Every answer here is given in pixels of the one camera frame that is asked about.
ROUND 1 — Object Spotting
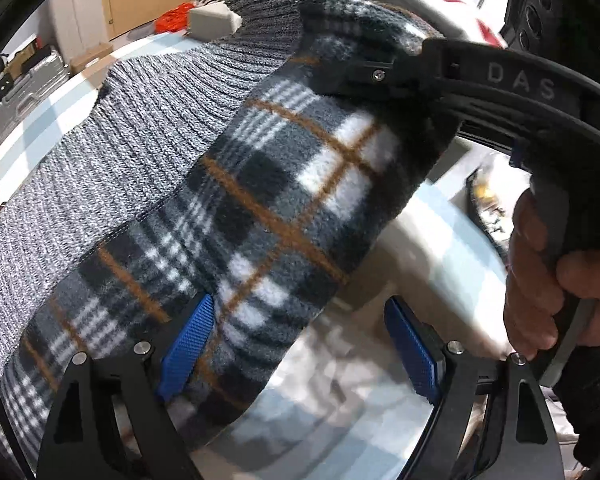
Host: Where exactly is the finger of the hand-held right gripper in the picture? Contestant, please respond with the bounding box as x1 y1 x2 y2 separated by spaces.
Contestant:
320 40 431 100

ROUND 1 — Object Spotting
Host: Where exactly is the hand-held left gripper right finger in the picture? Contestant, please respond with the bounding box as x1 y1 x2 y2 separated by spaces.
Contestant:
384 296 566 480

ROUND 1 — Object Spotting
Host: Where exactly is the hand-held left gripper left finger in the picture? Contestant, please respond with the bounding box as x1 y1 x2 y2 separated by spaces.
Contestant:
35 292 217 480

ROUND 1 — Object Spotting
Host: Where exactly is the grey knit plaid-lined jacket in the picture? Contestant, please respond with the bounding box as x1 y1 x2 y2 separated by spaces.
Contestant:
0 0 461 466

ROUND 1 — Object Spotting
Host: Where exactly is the person's right forearm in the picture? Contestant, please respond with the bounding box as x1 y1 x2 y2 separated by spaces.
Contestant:
550 327 600 472

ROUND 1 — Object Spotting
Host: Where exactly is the person's right hand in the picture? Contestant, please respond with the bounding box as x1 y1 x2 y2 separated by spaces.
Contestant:
502 192 600 362

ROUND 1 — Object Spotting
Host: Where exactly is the beige box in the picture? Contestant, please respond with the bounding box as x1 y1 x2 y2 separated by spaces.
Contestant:
187 2 246 41

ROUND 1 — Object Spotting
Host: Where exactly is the orange-red mesh bundle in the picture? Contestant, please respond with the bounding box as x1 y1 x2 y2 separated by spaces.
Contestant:
155 2 196 33

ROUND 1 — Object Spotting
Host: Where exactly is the brown cardboard box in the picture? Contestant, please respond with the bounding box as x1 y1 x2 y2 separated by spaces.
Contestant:
70 40 113 73

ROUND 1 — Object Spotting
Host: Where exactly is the silver suitcase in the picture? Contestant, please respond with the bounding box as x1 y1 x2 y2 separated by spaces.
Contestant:
0 45 73 138

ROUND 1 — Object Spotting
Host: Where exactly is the beige cabinet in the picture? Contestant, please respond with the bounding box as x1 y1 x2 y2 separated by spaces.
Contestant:
45 0 111 56

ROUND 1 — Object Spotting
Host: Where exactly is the black box with teal print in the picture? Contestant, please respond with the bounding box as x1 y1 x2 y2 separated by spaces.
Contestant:
0 72 18 111

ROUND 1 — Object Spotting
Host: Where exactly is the small open brown box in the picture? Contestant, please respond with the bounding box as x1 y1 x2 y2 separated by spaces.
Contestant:
7 40 51 73

